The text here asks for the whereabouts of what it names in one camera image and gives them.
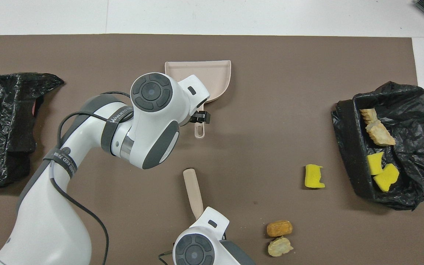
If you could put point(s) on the beige plastic dustpan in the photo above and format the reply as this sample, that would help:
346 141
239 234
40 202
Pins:
215 77

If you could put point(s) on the beige hand brush black bristles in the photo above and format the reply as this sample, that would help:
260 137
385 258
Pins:
193 191

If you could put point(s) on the orange brown foam chunk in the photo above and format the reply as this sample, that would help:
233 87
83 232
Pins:
279 228

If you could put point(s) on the pale cream foam chunk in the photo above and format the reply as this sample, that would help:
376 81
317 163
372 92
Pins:
279 247

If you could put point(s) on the yellow sponge piece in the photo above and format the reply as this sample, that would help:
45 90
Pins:
313 176
374 165
387 178

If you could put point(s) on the beige foam chunk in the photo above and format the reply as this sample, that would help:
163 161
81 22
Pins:
368 115
380 134

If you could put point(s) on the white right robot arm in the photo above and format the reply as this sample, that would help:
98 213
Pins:
197 250

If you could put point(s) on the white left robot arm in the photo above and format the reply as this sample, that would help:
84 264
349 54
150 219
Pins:
50 228

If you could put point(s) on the red plastic bin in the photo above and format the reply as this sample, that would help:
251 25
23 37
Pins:
34 107

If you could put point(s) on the open black bag lined bin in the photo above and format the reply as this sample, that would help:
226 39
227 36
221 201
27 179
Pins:
410 125

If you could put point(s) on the brown table mat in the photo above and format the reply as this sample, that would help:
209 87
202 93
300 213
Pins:
271 59

